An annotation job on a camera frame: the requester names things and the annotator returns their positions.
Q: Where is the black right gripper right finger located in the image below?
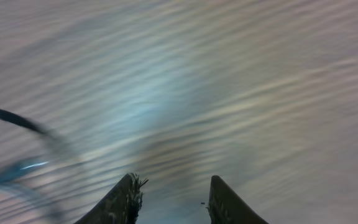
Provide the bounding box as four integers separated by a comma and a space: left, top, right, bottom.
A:
207, 175, 268, 224

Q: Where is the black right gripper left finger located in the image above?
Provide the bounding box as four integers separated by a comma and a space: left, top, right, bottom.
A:
75, 173, 148, 224

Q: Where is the black barrel plug cable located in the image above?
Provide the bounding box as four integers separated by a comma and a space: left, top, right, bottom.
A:
0, 103, 52, 136

